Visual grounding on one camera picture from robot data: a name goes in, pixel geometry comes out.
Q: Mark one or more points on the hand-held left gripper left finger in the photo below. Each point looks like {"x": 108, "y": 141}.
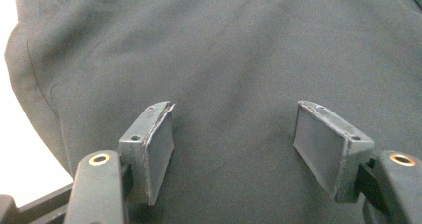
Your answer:
{"x": 153, "y": 147}

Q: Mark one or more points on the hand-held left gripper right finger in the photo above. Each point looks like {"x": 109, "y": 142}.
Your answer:
{"x": 328, "y": 147}

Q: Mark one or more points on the dark cloth garment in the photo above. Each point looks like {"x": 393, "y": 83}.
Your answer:
{"x": 232, "y": 51}

